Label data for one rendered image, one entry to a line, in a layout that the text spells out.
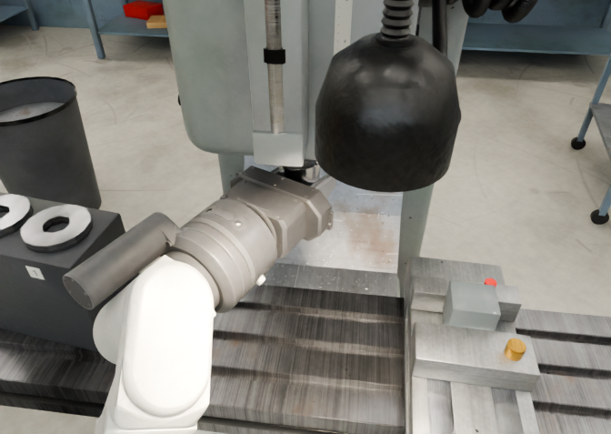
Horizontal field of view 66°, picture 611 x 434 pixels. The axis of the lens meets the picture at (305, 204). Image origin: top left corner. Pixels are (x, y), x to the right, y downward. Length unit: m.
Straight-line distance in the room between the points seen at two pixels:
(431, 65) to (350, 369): 0.58
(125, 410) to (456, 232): 2.22
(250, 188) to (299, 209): 0.06
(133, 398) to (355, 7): 0.31
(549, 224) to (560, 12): 2.78
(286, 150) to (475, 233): 2.16
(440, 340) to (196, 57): 0.46
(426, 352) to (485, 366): 0.07
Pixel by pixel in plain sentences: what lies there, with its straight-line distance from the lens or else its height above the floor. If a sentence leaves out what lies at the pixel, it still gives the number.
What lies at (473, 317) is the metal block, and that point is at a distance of 0.67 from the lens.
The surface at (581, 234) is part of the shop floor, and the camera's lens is 2.71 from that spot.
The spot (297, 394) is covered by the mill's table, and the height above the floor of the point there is 0.93.
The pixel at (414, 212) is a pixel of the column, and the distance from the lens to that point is 1.04.
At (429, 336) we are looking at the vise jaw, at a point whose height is 1.04.
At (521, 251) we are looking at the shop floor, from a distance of 2.47.
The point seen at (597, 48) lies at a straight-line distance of 4.57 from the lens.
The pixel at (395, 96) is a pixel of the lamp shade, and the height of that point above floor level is 1.46.
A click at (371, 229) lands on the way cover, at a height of 0.93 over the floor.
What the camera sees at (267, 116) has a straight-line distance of 0.37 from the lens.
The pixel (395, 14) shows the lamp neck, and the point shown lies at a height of 1.49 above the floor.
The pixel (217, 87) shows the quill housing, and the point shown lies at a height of 1.39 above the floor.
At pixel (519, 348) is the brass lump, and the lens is 0.66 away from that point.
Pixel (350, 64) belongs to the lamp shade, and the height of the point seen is 1.47.
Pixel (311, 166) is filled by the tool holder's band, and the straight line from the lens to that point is 0.52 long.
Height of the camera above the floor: 1.55
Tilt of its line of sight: 38 degrees down
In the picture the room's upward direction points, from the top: straight up
